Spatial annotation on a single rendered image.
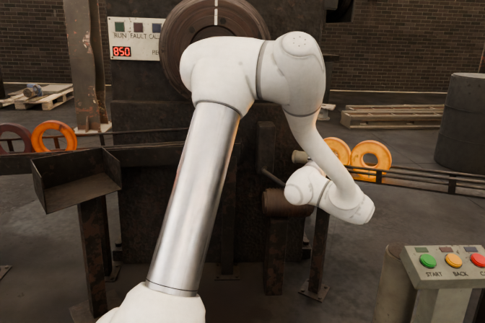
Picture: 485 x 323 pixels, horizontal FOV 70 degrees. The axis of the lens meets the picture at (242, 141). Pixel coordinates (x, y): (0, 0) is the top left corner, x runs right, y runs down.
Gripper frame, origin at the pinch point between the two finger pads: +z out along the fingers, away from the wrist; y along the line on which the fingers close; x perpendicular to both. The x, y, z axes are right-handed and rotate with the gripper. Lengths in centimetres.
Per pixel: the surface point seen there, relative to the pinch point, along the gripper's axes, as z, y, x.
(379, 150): -1.1, 18.8, 5.4
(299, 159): -3.1, -13.3, -5.2
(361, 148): -1.2, 12.0, 4.6
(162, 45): -27, -66, 44
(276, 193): -14.6, -19.0, -18.3
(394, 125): 355, -19, -98
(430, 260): -42, 42, -8
